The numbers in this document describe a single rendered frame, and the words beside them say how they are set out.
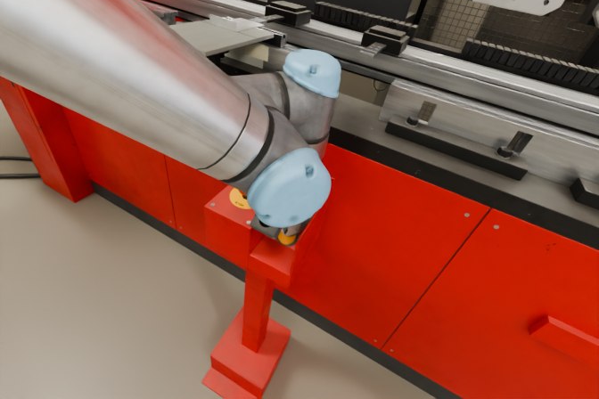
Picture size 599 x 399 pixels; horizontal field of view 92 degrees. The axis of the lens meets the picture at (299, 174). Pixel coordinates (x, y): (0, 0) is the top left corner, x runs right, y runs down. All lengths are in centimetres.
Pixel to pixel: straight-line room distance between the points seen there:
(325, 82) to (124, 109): 25
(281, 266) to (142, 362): 81
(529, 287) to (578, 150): 31
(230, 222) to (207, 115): 39
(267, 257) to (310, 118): 31
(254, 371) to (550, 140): 101
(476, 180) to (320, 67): 44
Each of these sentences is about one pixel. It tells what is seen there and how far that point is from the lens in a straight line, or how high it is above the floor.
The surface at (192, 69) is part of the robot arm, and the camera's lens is 20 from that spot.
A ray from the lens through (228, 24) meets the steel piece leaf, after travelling 85.
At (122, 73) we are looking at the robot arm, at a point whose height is 113.
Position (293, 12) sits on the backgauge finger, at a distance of 107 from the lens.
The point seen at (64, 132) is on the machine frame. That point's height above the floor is 39.
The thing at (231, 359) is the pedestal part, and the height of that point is 12.
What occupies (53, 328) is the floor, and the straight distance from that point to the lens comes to 147.
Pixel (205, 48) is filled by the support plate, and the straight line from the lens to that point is 68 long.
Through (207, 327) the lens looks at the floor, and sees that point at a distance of 131.
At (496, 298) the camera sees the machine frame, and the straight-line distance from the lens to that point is 91.
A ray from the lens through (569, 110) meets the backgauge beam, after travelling 106.
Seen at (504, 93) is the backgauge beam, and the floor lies 95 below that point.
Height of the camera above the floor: 119
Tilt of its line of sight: 38 degrees down
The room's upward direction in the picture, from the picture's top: 11 degrees clockwise
